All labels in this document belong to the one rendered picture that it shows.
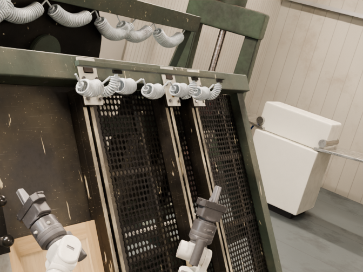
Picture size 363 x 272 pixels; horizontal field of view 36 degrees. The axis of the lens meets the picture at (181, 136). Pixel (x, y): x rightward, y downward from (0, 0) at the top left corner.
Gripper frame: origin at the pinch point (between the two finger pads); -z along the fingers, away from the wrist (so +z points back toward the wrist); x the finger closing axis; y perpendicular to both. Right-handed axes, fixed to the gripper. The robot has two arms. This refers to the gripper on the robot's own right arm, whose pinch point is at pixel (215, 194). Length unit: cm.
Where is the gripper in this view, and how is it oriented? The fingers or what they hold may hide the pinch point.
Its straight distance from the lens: 207.9
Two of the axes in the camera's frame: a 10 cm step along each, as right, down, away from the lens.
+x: -8.3, -3.3, -4.4
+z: -3.4, 9.4, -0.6
